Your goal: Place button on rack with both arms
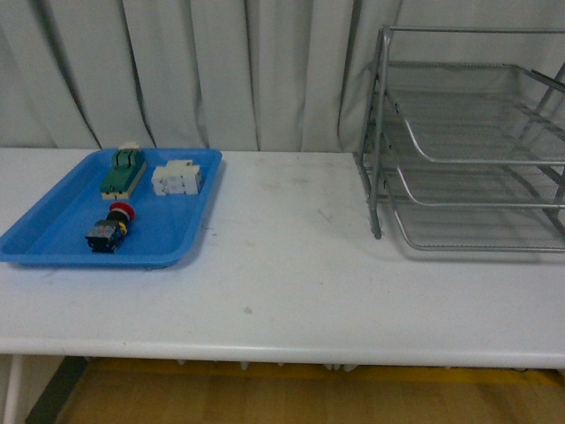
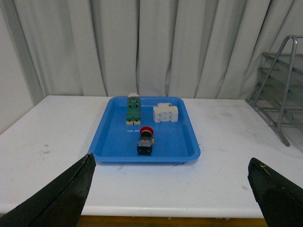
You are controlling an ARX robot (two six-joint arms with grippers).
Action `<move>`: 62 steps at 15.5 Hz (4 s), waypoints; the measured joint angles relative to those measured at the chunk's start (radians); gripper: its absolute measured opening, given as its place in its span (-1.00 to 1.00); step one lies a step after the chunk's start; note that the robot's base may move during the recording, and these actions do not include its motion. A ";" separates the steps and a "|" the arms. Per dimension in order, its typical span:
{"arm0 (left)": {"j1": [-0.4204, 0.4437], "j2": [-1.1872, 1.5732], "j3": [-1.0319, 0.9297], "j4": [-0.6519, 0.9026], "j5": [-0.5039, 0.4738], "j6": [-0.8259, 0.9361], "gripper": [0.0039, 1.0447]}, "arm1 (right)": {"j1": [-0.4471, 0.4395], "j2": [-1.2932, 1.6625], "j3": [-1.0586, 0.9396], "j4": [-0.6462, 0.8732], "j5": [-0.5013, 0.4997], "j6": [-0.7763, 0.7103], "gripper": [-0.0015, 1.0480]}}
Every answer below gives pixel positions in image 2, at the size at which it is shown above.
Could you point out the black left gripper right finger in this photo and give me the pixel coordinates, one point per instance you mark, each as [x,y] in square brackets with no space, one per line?
[280,200]

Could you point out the silver mesh tiered rack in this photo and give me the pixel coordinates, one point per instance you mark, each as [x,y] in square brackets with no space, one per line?
[278,98]

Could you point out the white curtain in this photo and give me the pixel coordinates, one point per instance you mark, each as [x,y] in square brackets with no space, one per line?
[184,48]

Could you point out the white circuit breaker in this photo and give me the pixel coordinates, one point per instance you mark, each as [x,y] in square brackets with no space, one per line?
[165,112]

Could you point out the red emergency stop button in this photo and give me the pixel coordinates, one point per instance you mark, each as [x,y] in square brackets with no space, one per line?
[146,141]

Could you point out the green terminal block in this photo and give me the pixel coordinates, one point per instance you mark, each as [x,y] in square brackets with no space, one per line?
[133,110]

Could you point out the blue plastic tray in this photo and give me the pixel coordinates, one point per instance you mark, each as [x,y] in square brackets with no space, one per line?
[116,142]

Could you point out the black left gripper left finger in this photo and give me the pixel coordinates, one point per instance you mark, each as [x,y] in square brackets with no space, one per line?
[58,204]

